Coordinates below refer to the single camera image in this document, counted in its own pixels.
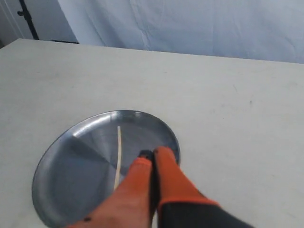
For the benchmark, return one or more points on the round metal plate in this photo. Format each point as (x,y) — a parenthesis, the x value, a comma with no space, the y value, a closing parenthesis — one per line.
(77,171)

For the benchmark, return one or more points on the black stand in background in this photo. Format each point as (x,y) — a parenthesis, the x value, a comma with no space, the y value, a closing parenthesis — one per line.
(46,21)

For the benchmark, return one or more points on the thin wooden stick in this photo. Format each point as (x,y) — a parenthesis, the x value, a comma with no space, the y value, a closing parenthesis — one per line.
(119,157)

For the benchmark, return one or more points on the white backdrop cloth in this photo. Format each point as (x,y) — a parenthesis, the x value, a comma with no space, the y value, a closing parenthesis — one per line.
(254,29)

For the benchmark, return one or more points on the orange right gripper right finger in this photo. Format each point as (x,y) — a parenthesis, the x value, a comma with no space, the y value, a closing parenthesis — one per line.
(181,204)

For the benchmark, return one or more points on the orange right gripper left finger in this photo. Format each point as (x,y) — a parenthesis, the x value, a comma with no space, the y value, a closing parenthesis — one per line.
(129,206)

